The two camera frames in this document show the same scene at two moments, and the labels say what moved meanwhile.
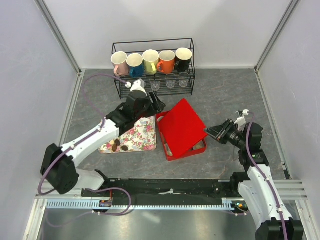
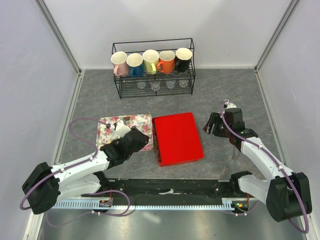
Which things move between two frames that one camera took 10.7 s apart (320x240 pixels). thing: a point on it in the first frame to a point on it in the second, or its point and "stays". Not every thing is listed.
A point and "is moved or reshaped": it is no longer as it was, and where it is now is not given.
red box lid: (183, 128) is moved or reshaped
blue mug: (135, 61) stays
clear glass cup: (183, 83) stays
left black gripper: (159, 105) to (143, 141)
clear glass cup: (155, 85) stays
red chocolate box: (182, 133) to (157, 151)
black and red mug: (183, 55) stays
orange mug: (167, 65) stays
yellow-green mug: (150, 58) stays
